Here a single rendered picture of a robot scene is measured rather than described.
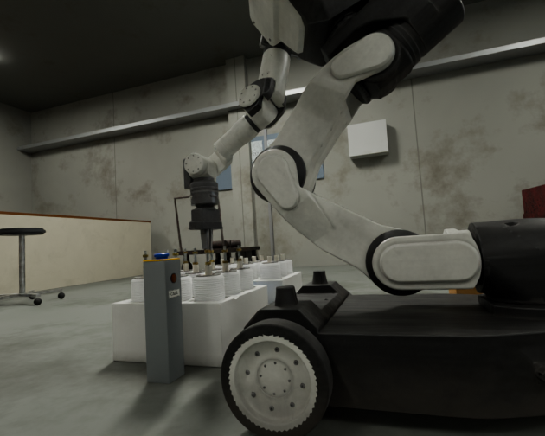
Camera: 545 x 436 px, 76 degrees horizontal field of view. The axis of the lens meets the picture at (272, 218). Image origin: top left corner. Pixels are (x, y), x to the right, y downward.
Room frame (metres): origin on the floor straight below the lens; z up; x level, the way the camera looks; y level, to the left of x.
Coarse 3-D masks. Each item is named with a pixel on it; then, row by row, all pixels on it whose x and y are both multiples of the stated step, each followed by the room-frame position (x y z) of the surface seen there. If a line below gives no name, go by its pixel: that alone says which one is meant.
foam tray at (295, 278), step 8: (296, 272) 1.84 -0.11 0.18; (256, 280) 1.57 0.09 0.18; (264, 280) 1.56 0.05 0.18; (272, 280) 1.55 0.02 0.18; (280, 280) 1.54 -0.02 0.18; (288, 280) 1.63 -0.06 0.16; (296, 280) 1.78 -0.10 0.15; (272, 288) 1.55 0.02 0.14; (296, 288) 1.77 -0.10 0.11; (272, 296) 1.55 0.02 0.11
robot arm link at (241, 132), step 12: (252, 108) 0.99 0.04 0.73; (264, 108) 1.01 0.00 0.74; (276, 108) 1.08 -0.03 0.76; (240, 120) 1.03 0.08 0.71; (252, 120) 1.02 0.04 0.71; (264, 120) 1.03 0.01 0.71; (228, 132) 1.05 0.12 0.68; (240, 132) 1.03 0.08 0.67; (252, 132) 1.04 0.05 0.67; (228, 144) 1.05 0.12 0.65; (240, 144) 1.06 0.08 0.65
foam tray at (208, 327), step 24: (264, 288) 1.34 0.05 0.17; (120, 312) 1.12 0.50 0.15; (192, 312) 1.04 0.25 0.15; (216, 312) 1.01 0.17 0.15; (240, 312) 1.14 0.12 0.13; (120, 336) 1.12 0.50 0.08; (144, 336) 1.09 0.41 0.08; (192, 336) 1.04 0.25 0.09; (216, 336) 1.01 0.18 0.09; (120, 360) 1.13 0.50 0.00; (144, 360) 1.10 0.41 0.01; (192, 360) 1.04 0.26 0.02; (216, 360) 1.02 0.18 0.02
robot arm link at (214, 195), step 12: (192, 192) 1.08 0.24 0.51; (204, 192) 1.06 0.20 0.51; (216, 192) 1.09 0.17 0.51; (192, 204) 1.08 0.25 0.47; (204, 204) 1.08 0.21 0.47; (216, 204) 1.12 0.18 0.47; (192, 216) 1.08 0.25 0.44; (204, 216) 1.07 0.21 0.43; (216, 216) 1.11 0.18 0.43; (192, 228) 1.05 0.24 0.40; (204, 228) 1.06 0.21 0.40; (216, 228) 1.11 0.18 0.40
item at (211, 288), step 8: (200, 280) 1.06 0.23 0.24; (208, 280) 1.06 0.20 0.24; (216, 280) 1.07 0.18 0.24; (200, 288) 1.06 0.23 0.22; (208, 288) 1.06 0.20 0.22; (216, 288) 1.07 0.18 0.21; (224, 288) 1.10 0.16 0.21; (200, 296) 1.06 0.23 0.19; (208, 296) 1.06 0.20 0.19; (216, 296) 1.07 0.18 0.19; (224, 296) 1.10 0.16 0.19
